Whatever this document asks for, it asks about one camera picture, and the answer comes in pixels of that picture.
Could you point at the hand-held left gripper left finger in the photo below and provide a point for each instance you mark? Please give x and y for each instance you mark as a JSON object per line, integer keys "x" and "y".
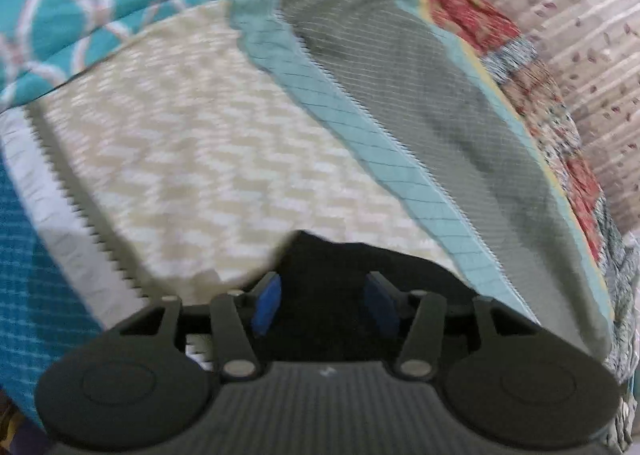
{"x": 265, "y": 307}

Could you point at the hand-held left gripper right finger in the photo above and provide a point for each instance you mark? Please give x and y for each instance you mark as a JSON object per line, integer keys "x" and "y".
{"x": 382, "y": 307}

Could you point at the red floral patchwork quilt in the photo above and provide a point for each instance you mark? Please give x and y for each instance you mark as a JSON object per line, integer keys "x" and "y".
{"x": 470, "y": 10}

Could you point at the chevron and teal patchwork bedspread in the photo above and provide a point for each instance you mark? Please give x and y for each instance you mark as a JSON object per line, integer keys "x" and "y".
{"x": 200, "y": 160}

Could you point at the black pants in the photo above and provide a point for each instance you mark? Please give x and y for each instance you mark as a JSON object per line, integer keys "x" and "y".
{"x": 325, "y": 280}

